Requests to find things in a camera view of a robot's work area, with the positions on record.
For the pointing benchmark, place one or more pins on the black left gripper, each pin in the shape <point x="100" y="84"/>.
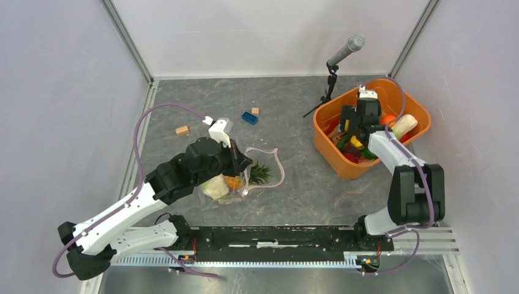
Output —
<point x="238" y="161"/>

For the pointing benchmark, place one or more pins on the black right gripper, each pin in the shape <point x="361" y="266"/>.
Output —
<point x="348" y="113"/>

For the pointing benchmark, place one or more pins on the toy orange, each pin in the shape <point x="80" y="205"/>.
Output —
<point x="387" y="120"/>

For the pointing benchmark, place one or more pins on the yellow toy banana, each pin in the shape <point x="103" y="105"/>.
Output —
<point x="356" y="143"/>

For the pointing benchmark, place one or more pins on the toy cauliflower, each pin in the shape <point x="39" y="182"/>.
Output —
<point x="216" y="188"/>

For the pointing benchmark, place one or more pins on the toy pineapple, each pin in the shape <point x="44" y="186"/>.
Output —
<point x="258" y="175"/>

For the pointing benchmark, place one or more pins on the clear pink-dotted zip bag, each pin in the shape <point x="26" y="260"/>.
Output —
<point x="268" y="158"/>

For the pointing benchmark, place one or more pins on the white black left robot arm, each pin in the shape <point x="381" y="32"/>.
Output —
<point x="93" y="245"/>

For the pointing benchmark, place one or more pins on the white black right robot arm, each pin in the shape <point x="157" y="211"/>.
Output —
<point x="417" y="191"/>

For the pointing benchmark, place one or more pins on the green toy cucumber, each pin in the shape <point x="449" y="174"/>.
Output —
<point x="344" y="139"/>

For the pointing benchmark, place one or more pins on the red toy chili pepper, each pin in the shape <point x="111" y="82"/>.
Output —
<point x="333" y="125"/>

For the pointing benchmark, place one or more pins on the wooden block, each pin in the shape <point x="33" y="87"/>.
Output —
<point x="182" y="131"/>

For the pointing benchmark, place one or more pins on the dark purple toy fruit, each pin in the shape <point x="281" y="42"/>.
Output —
<point x="349" y="148"/>

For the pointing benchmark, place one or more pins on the orange plastic bin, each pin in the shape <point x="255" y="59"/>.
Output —
<point x="391" y="103"/>

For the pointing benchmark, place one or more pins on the toy bok choy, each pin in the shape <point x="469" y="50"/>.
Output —
<point x="404" y="125"/>

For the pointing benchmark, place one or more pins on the red toy tomato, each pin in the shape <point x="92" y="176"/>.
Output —
<point x="351" y="157"/>

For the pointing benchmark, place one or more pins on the blue lego brick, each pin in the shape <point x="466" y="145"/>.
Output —
<point x="249" y="118"/>

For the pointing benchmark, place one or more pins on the grey microphone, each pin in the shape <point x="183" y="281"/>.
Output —
<point x="353" y="45"/>

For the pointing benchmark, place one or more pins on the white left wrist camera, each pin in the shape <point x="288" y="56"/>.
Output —
<point x="219" y="129"/>

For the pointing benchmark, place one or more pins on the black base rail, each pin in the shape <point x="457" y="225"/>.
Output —
<point x="321" y="243"/>

